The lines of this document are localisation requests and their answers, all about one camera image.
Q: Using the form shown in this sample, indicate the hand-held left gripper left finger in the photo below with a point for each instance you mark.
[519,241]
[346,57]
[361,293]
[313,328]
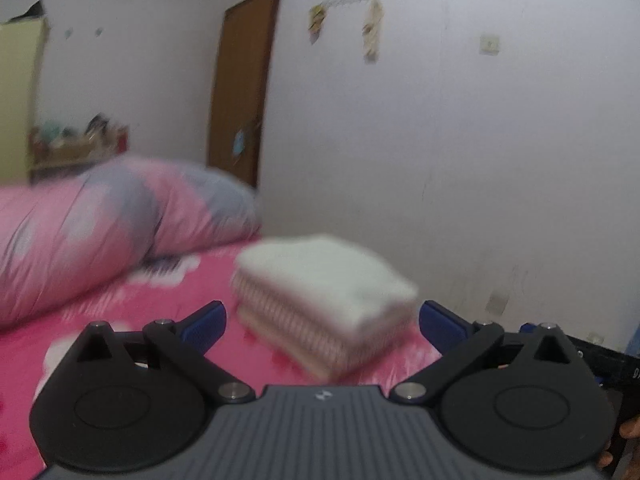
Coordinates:
[210,322]

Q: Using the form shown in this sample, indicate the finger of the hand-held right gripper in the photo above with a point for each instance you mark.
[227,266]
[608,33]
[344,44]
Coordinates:
[529,329]

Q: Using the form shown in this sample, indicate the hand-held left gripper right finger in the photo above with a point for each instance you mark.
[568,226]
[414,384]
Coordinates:
[440,322]

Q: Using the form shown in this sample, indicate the white knit sweater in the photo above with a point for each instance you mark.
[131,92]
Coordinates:
[320,270]

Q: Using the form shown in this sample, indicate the person's right hand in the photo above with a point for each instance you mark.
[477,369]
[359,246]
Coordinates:
[631,430]

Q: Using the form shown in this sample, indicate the pink knit folded sweater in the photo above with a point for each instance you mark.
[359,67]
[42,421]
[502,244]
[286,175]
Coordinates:
[310,335]

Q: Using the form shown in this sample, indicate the pink grey floral duvet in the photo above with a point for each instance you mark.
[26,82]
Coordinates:
[100,225]

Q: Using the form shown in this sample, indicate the pink floral bed blanket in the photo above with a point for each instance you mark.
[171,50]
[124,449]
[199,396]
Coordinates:
[30,347]

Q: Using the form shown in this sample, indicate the brown wooden door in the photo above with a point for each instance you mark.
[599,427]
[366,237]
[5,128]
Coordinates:
[245,70]

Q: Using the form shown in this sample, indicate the pale yellow wardrobe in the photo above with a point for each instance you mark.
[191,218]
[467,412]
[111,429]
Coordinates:
[17,100]

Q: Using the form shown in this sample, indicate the wall light switch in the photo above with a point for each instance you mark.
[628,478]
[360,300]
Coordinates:
[489,45]

